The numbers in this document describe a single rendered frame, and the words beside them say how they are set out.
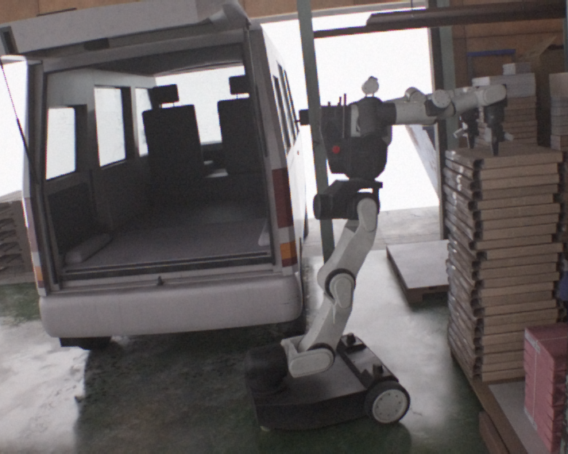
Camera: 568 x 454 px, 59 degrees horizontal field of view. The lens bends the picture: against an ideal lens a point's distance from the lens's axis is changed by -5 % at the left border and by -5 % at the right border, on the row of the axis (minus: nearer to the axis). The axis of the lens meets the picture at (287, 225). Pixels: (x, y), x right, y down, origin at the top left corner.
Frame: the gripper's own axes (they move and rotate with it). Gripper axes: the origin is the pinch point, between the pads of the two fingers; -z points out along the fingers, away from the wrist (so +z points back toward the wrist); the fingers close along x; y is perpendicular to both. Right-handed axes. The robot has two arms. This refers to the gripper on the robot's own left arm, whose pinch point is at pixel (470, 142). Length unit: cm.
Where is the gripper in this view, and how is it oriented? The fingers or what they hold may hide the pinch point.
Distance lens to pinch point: 266.2
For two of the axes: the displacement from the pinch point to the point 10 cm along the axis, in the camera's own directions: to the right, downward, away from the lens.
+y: -9.9, 1.0, 0.6
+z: -1.1, -9.7, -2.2
